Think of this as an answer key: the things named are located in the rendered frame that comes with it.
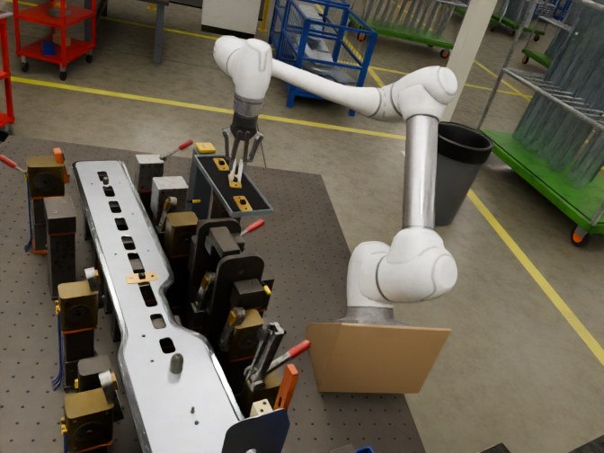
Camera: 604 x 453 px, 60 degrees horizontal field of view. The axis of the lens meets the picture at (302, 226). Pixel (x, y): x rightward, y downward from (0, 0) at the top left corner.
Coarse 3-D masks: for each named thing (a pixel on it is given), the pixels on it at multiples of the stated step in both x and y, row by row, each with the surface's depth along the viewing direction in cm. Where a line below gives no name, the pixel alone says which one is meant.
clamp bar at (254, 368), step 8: (264, 328) 110; (272, 328) 112; (280, 328) 112; (264, 336) 109; (272, 336) 110; (280, 336) 111; (264, 344) 114; (272, 344) 111; (256, 352) 116; (264, 352) 115; (272, 352) 113; (256, 360) 116; (264, 360) 113; (256, 368) 118; (264, 368) 115; (248, 376) 119; (256, 376) 115; (264, 376) 116
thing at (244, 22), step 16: (208, 0) 738; (224, 0) 742; (240, 0) 745; (256, 0) 748; (208, 16) 750; (224, 16) 754; (240, 16) 757; (256, 16) 761; (224, 32) 769; (240, 32) 773
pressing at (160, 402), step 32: (96, 160) 196; (96, 192) 177; (128, 192) 181; (96, 224) 163; (128, 224) 166; (160, 256) 156; (128, 288) 142; (160, 288) 145; (128, 320) 133; (128, 352) 124; (160, 352) 126; (192, 352) 128; (128, 384) 117; (160, 384) 119; (192, 384) 121; (224, 384) 122; (160, 416) 112; (192, 416) 114; (224, 416) 115; (160, 448) 106; (192, 448) 107
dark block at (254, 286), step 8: (248, 280) 137; (256, 280) 138; (232, 288) 136; (240, 288) 134; (248, 288) 135; (256, 288) 136; (232, 296) 137; (240, 296) 133; (248, 296) 134; (256, 296) 135; (232, 304) 138; (240, 304) 134; (248, 304) 136; (256, 304) 137; (224, 352) 147
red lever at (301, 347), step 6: (300, 342) 120; (306, 342) 119; (294, 348) 119; (300, 348) 119; (306, 348) 119; (288, 354) 119; (294, 354) 118; (276, 360) 119; (282, 360) 118; (288, 360) 119; (270, 366) 118; (276, 366) 118; (270, 372) 118; (252, 378) 117
